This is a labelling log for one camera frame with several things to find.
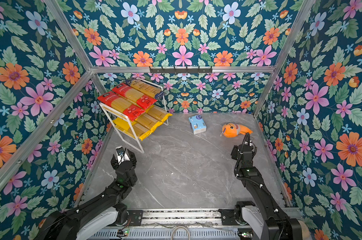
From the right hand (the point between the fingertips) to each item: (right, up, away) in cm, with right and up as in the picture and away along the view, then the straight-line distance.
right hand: (241, 146), depth 84 cm
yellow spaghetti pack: (-55, +14, +7) cm, 57 cm away
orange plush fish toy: (-2, +9, +14) cm, 17 cm away
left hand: (-66, -1, -5) cm, 66 cm away
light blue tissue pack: (-24, +13, +22) cm, 36 cm away
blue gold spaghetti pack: (-53, +32, 0) cm, 62 cm away
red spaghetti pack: (-64, +22, -8) cm, 68 cm away
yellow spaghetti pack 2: (-51, +20, +12) cm, 56 cm away
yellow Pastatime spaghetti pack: (-71, +12, +6) cm, 72 cm away
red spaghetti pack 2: (-55, +25, -6) cm, 60 cm away
